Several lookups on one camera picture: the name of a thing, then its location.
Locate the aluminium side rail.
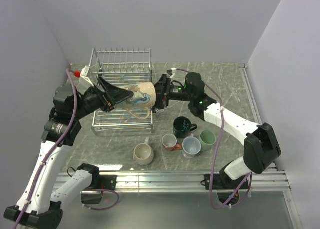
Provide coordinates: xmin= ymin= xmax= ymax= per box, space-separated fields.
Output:
xmin=238 ymin=63 xmax=262 ymax=125

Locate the beige dragon pattern mug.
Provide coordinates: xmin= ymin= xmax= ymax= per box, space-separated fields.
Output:
xmin=116 ymin=81 xmax=157 ymax=120

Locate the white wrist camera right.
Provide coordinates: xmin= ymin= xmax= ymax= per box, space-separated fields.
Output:
xmin=167 ymin=68 xmax=177 ymax=79

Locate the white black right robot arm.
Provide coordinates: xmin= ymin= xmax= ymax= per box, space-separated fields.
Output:
xmin=154 ymin=70 xmax=282 ymax=189

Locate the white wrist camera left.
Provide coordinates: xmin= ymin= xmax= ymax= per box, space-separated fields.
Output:
xmin=79 ymin=65 xmax=98 ymax=89

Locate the aluminium mounting rail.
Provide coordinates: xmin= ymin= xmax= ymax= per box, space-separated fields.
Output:
xmin=100 ymin=170 xmax=291 ymax=194

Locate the light blue mug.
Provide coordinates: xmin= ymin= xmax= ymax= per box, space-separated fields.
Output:
xmin=182 ymin=134 xmax=202 ymax=159

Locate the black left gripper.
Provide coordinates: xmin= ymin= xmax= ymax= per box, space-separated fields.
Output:
xmin=71 ymin=76 xmax=133 ymax=120

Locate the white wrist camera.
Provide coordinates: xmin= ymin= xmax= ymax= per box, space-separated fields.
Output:
xmin=167 ymin=68 xmax=177 ymax=79
xmin=79 ymin=65 xmax=98 ymax=89

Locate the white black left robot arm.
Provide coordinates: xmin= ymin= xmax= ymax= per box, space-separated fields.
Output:
xmin=4 ymin=77 xmax=134 ymax=229

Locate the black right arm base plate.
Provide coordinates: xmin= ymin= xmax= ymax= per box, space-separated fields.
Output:
xmin=200 ymin=173 xmax=245 ymax=191

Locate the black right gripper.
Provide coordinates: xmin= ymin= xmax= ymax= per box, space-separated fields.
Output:
xmin=142 ymin=74 xmax=194 ymax=110

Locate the beige speckled round mug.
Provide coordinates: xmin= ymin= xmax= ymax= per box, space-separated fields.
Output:
xmin=133 ymin=137 xmax=154 ymax=166

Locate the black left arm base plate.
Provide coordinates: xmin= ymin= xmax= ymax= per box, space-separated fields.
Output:
xmin=95 ymin=175 xmax=117 ymax=191

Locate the pink white mug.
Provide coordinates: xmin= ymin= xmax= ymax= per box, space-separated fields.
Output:
xmin=161 ymin=134 xmax=183 ymax=152

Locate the silver wire dish rack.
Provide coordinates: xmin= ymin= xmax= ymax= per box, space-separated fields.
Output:
xmin=87 ymin=47 xmax=154 ymax=135

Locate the light green mug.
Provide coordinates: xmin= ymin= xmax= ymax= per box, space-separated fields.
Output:
xmin=198 ymin=130 xmax=217 ymax=152

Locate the dark green mug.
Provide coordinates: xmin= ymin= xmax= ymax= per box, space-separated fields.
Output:
xmin=173 ymin=116 xmax=198 ymax=139

